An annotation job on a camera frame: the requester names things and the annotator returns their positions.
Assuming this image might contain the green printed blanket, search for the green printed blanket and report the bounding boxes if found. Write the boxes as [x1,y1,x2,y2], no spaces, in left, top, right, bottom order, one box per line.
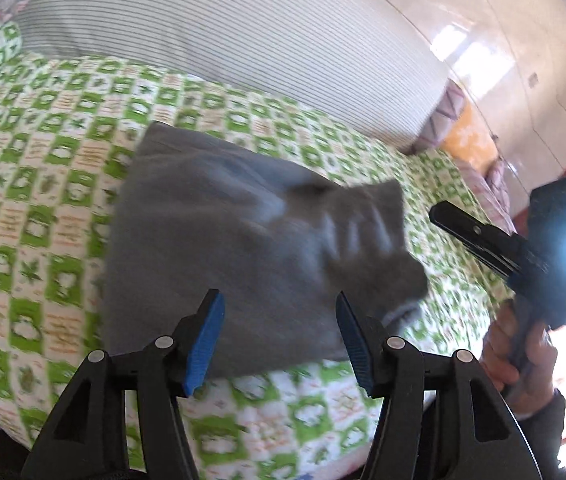
[0,22,516,480]

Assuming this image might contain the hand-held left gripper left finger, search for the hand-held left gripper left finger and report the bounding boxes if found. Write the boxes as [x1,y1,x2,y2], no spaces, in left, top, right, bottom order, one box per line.
[20,289,226,480]

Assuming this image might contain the person's right hand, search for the person's right hand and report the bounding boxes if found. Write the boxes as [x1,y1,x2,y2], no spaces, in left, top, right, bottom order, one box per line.
[480,300,556,413]

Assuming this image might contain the orange cloth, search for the orange cloth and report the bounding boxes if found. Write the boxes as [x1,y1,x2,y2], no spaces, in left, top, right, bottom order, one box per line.
[440,104,502,173]

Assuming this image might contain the white striped pillow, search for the white striped pillow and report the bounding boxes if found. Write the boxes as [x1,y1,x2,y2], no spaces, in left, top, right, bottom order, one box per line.
[0,0,452,157]

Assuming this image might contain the grey fleece pants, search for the grey fleece pants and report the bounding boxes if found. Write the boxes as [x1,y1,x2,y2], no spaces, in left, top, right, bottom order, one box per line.
[100,121,430,380]

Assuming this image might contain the person's right forearm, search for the person's right forearm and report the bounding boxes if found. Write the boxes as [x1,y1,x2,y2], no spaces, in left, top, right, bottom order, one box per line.
[513,389,566,480]

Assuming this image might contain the pink patterned cloth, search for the pink patterned cloth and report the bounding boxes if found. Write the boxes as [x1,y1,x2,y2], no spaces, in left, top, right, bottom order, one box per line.
[462,159,516,233]

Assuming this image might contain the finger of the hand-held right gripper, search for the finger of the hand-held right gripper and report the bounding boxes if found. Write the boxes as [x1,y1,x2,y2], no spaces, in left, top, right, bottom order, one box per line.
[429,201,528,281]

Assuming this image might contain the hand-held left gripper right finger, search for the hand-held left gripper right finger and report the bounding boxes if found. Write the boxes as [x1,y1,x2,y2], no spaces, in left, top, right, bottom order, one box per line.
[335,290,544,480]

